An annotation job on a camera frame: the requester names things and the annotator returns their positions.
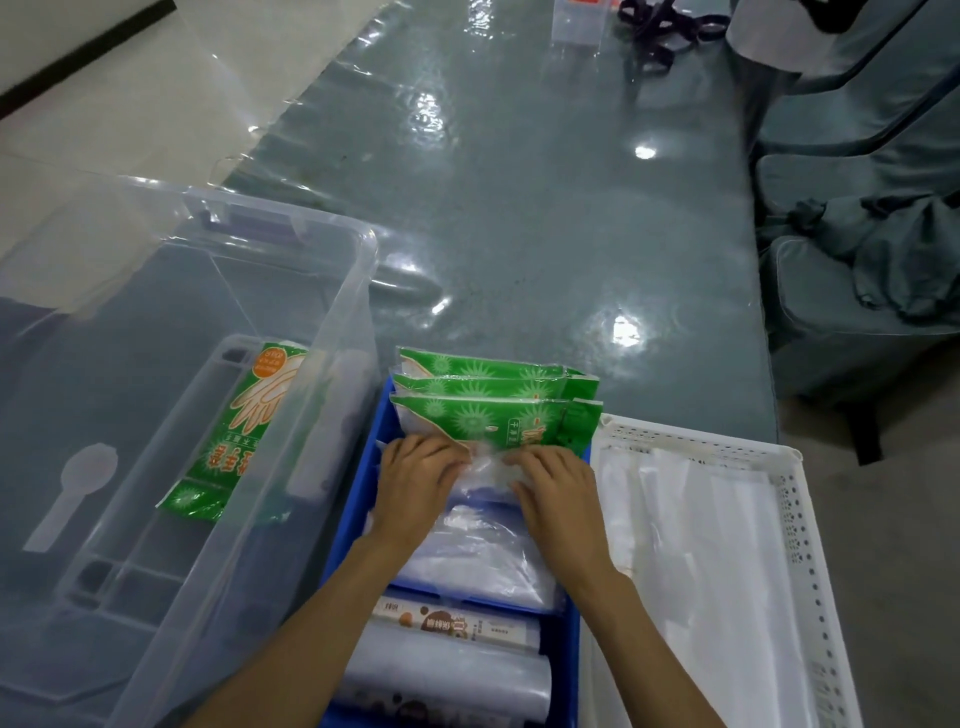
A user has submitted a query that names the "dark label plastic bag roll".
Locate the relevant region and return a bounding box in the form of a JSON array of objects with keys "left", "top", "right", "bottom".
[{"left": 330, "top": 696, "right": 530, "bottom": 728}]

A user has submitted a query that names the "green glove packet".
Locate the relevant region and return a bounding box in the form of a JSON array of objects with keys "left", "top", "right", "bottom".
[
  {"left": 156, "top": 341, "right": 310, "bottom": 524},
  {"left": 396, "top": 346, "right": 601, "bottom": 402},
  {"left": 389, "top": 393, "right": 605, "bottom": 460},
  {"left": 391, "top": 372, "right": 577, "bottom": 407}
]

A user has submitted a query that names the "brown label plastic bag roll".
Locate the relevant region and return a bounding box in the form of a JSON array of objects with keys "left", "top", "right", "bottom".
[{"left": 371, "top": 592, "right": 543, "bottom": 654}]

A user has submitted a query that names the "grey covered chair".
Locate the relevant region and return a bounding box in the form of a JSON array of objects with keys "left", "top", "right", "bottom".
[
  {"left": 731, "top": 0, "right": 960, "bottom": 159},
  {"left": 757, "top": 236, "right": 960, "bottom": 468},
  {"left": 753, "top": 78, "right": 960, "bottom": 222}
]

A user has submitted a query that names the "white perforated plastic basket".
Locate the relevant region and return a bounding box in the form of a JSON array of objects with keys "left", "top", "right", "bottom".
[{"left": 577, "top": 412, "right": 865, "bottom": 728}]

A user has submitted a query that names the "person's right hand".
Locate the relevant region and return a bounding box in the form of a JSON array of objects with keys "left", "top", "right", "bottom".
[{"left": 502, "top": 447, "right": 618, "bottom": 594}]

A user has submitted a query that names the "blue plastic crate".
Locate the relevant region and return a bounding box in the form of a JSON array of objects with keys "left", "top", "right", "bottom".
[{"left": 318, "top": 375, "right": 594, "bottom": 728}]

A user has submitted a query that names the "white cloth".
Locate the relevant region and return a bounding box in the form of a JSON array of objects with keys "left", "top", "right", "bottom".
[{"left": 726, "top": 0, "right": 927, "bottom": 75}]

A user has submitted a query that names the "black strap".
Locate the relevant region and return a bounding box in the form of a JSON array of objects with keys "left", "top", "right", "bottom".
[{"left": 616, "top": 0, "right": 732, "bottom": 76}]

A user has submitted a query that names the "clear plastic storage bin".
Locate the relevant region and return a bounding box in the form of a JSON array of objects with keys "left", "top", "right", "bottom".
[{"left": 0, "top": 176, "right": 381, "bottom": 728}]

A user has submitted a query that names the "person's left hand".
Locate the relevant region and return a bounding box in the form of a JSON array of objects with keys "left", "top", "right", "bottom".
[{"left": 367, "top": 432, "right": 474, "bottom": 557}]

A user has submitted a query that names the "white plastic bag roll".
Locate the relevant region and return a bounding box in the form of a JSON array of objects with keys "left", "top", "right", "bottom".
[{"left": 337, "top": 618, "right": 554, "bottom": 725}]

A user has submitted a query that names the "small clear plastic box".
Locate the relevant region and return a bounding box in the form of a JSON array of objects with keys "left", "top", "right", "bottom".
[{"left": 551, "top": 0, "right": 609, "bottom": 48}]

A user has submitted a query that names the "person's left forearm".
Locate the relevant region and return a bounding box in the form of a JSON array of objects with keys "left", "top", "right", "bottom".
[{"left": 183, "top": 532, "right": 429, "bottom": 728}]

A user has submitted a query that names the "person's right forearm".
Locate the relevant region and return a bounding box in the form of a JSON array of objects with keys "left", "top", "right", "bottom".
[{"left": 558, "top": 566, "right": 726, "bottom": 728}]

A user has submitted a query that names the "grey crumpled cloth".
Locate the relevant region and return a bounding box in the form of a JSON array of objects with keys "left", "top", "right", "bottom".
[{"left": 786, "top": 191, "right": 960, "bottom": 325}]

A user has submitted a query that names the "purple bin latch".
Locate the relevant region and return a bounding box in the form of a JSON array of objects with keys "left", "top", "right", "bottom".
[{"left": 202, "top": 202, "right": 309, "bottom": 245}]

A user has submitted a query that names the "pile of clear plastic bags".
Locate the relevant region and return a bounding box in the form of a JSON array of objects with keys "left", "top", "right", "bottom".
[{"left": 363, "top": 450, "right": 565, "bottom": 613}]

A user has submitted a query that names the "pile of white plastic bags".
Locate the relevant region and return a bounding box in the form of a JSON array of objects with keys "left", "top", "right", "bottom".
[{"left": 592, "top": 448, "right": 820, "bottom": 728}]

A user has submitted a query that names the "clear plastic table cover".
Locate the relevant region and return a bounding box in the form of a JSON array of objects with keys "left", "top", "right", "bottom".
[{"left": 172, "top": 0, "right": 781, "bottom": 445}]

